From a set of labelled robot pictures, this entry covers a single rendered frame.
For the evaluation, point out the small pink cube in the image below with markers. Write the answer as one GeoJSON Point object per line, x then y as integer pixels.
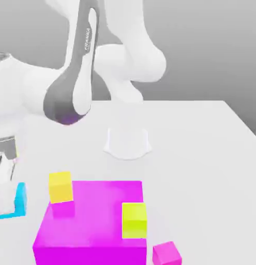
{"type": "Point", "coordinates": [166, 254]}

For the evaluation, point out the small yellow cube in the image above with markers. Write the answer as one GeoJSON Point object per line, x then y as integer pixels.
{"type": "Point", "coordinates": [60, 187]}

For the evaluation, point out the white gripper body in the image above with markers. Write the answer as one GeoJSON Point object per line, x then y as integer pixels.
{"type": "Point", "coordinates": [5, 196]}

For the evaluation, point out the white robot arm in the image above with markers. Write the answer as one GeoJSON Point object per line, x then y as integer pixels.
{"type": "Point", "coordinates": [119, 68]}

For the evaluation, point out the large magenta box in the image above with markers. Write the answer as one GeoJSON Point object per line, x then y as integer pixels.
{"type": "Point", "coordinates": [94, 227]}

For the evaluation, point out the small lime cube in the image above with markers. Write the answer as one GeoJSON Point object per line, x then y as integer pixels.
{"type": "Point", "coordinates": [134, 221]}

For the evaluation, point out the small cyan cube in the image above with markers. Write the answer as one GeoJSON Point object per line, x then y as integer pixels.
{"type": "Point", "coordinates": [21, 198]}

